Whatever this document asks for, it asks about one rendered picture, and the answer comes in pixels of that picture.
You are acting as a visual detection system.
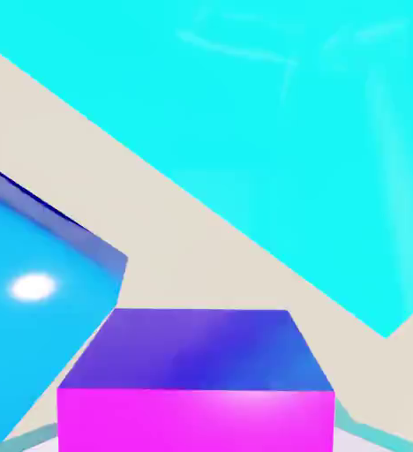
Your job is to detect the small magenta cube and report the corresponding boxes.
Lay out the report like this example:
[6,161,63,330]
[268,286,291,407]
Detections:
[56,307,336,452]

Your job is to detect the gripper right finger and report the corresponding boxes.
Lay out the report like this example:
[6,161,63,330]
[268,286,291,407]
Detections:
[333,396,413,452]

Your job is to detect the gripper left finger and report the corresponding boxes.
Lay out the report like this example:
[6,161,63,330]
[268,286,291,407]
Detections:
[0,422,58,452]

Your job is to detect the large blue box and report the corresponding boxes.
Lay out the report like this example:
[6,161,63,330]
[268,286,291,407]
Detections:
[0,159,129,450]

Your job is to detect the large cyan box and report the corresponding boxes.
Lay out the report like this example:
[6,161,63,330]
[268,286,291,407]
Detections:
[0,0,413,339]

